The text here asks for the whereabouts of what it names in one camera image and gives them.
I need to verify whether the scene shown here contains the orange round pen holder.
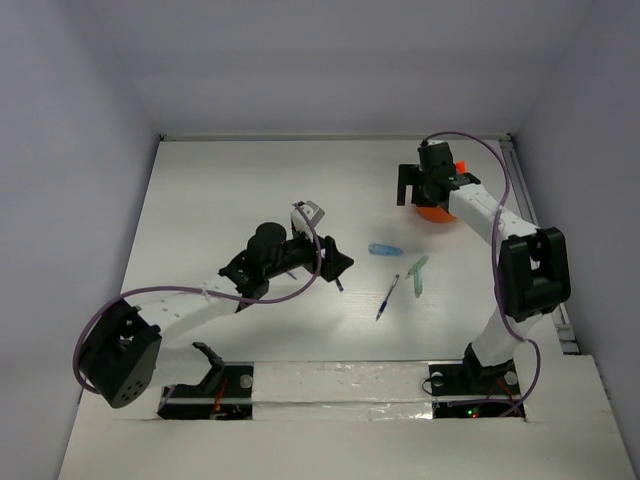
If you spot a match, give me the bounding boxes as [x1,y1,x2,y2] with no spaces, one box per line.
[416,207,456,224]

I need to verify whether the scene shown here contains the silver taped front rail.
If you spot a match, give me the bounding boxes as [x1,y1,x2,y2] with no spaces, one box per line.
[251,361,433,422]

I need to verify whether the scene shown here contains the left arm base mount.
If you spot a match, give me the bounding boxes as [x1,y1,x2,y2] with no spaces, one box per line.
[157,342,254,421]

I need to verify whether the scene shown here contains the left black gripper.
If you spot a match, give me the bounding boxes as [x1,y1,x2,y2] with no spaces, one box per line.
[264,225,351,282]

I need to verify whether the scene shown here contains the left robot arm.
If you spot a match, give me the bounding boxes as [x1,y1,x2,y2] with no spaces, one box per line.
[72,222,354,409]

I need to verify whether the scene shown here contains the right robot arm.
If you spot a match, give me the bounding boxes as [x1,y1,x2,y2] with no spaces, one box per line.
[396,140,571,392]

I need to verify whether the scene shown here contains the blue ballpoint pen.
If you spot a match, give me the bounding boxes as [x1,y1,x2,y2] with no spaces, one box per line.
[375,274,400,322]

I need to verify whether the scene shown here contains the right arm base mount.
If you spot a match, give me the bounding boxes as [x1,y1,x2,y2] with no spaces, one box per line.
[421,345,525,419]

